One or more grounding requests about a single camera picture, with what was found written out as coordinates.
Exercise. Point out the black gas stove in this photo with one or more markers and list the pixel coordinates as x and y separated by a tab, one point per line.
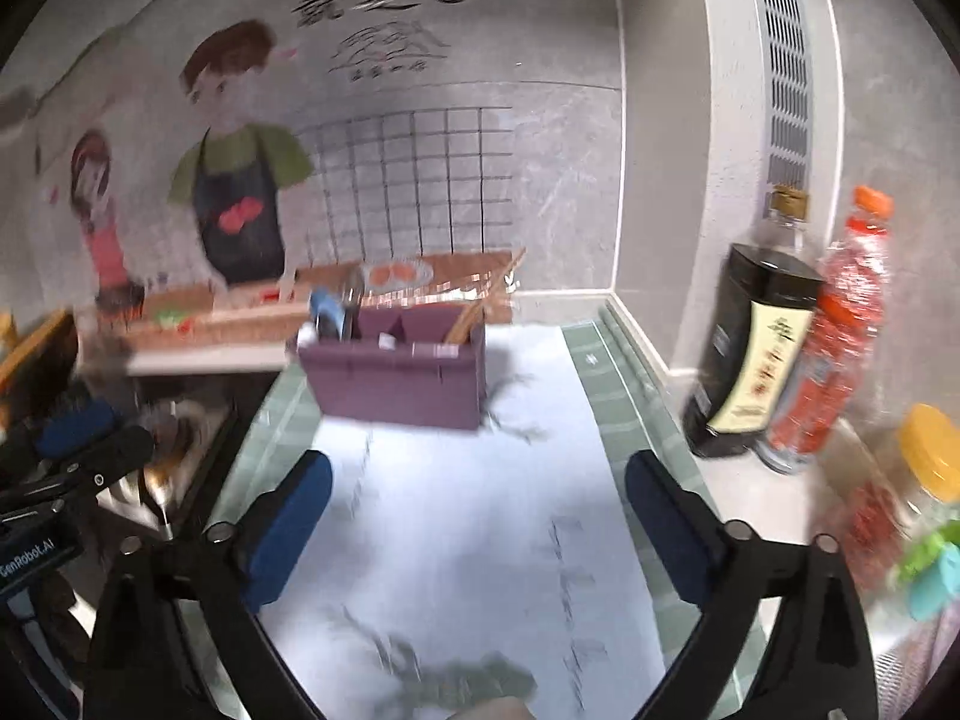
180	427

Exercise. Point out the green plastic bag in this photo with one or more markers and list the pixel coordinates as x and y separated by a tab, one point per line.
926	544

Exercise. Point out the chili jar with yellow lid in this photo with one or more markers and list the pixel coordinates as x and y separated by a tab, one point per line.
900	495

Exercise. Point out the white vent grille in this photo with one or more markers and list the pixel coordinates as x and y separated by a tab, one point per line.
784	75

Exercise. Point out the green and white tablecloth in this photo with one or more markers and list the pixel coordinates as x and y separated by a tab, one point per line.
465	540

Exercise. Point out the pink plastic colander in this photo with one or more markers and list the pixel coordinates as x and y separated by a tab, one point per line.
911	682

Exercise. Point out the white bottle with teal cap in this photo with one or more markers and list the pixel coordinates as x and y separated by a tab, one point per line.
934	589

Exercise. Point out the purple utensil box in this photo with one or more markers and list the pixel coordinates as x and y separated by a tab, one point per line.
397	390

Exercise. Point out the red chili bottle orange cap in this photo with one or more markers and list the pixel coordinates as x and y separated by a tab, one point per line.
832	345

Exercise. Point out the blue spoon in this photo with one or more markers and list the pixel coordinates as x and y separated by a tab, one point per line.
328	307

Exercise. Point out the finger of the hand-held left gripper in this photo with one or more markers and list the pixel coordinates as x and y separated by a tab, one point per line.
75	420
97	457

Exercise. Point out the dark soy sauce bottle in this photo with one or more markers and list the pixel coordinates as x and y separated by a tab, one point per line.
742	360

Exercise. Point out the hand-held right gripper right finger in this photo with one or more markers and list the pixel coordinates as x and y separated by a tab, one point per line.
667	532

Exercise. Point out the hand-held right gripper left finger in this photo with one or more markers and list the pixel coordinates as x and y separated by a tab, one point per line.
292	525

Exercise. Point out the wooden chopstick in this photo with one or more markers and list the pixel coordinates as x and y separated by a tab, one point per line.
469	319
484	296

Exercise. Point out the cartoon wall poster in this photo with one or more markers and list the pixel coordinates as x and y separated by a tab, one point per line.
240	165

